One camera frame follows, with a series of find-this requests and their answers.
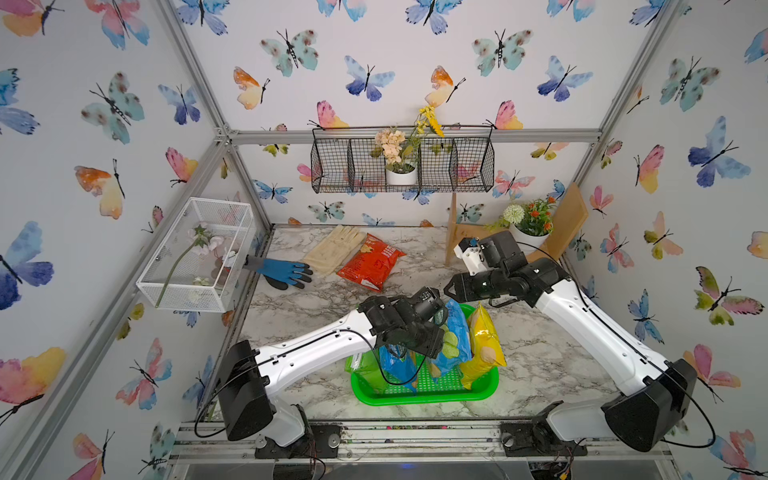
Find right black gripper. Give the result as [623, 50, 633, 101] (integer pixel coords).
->
[441, 271, 510, 302]

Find blue tomato chip bag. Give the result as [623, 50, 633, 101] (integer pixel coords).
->
[378, 345, 419, 393]

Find blue lime chip bag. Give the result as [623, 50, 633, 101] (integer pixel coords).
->
[429, 299, 472, 381]

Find yellow chip bag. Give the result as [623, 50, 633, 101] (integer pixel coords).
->
[459, 305, 507, 390]

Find red chip bag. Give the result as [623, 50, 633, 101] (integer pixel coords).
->
[337, 234, 405, 293]

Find green chip bag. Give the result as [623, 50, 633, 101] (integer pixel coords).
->
[345, 352, 389, 394]

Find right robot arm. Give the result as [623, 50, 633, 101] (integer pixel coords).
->
[444, 231, 698, 452]

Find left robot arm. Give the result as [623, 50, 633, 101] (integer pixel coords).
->
[209, 287, 448, 456]

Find green plastic basket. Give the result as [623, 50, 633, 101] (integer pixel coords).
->
[349, 304, 501, 406]

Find white pot green plant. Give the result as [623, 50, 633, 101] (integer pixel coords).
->
[486, 196, 556, 254]

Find beige work glove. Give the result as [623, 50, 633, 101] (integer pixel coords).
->
[302, 225, 367, 276]

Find white pot beige flowers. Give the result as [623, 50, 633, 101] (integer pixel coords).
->
[369, 128, 418, 187]

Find wooden corner shelf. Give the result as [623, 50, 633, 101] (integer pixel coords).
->
[444, 185, 588, 266]

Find yellow artificial flower sprig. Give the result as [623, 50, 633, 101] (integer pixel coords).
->
[401, 104, 444, 160]

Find pink artificial flower stem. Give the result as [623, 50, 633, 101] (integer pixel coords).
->
[155, 222, 225, 308]

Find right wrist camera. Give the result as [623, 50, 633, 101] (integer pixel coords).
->
[453, 238, 488, 276]

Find black wire wall basket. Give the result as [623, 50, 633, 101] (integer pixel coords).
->
[310, 125, 495, 194]

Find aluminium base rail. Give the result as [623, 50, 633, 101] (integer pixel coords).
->
[170, 418, 674, 465]

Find white wire mesh box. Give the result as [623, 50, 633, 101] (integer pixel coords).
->
[136, 197, 256, 313]

